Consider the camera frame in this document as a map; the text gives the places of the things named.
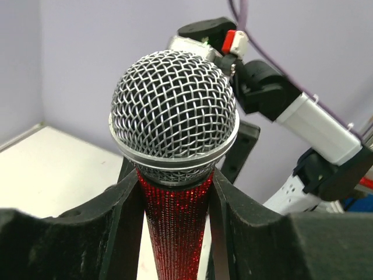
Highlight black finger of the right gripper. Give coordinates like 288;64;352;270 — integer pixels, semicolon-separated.
220;121;261;184

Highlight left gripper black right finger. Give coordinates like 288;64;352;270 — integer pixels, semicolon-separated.
209;170;372;279

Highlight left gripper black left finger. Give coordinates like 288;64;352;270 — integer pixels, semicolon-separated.
1;171;144;279

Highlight red glitter microphone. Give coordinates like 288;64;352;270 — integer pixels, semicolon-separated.
109;50;240;279

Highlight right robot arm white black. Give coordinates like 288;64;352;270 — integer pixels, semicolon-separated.
177;17;372;215

